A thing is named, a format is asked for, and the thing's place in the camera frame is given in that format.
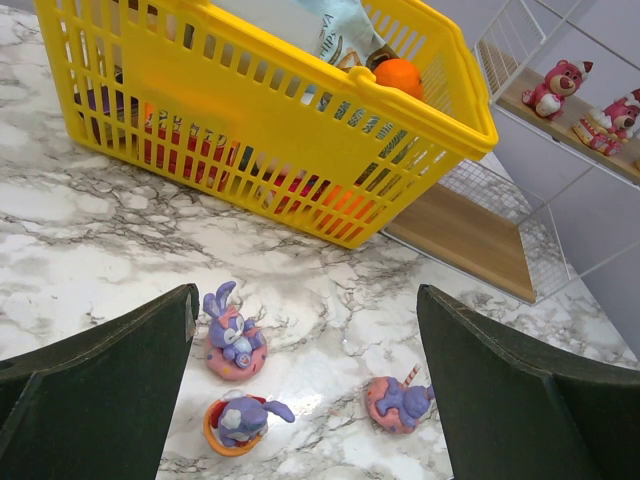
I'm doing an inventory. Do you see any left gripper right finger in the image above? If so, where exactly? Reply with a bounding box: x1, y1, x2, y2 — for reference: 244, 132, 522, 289
417, 285, 639, 479

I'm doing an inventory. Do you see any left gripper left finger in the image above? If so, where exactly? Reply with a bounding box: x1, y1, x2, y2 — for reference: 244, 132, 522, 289
1, 284, 199, 479

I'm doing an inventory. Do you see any purple bunny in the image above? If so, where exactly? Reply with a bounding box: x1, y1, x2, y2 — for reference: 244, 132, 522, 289
202, 281, 268, 382
364, 364, 435, 435
203, 389, 295, 458

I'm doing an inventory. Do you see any pink bear with strawberry cake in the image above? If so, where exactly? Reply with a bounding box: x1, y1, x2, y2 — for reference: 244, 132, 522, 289
572, 89, 640, 156

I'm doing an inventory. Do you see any pink bear with santa hat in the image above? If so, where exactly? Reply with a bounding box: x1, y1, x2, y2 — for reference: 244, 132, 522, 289
521, 59, 593, 121

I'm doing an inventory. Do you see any purple bunny in orange cup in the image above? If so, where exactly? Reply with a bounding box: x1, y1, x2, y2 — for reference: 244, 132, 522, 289
203, 389, 295, 458

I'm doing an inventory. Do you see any purple bunny on pink donut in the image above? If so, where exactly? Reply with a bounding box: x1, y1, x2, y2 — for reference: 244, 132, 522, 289
202, 281, 268, 382

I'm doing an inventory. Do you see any yellow plastic basket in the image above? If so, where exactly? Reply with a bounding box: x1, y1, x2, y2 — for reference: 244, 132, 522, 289
35, 1, 499, 248

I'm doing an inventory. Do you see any orange fruit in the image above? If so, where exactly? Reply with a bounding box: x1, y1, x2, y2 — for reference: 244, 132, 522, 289
373, 58, 424, 101

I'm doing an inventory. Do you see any brown bread pastry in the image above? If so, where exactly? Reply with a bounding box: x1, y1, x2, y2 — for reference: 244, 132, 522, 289
366, 44, 398, 72

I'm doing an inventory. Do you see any light blue chips bag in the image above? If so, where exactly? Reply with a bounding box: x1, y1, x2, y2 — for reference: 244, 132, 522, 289
316, 0, 387, 72

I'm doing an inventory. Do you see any white wire wooden shelf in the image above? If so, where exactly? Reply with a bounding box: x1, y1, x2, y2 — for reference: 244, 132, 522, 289
385, 1, 639, 304

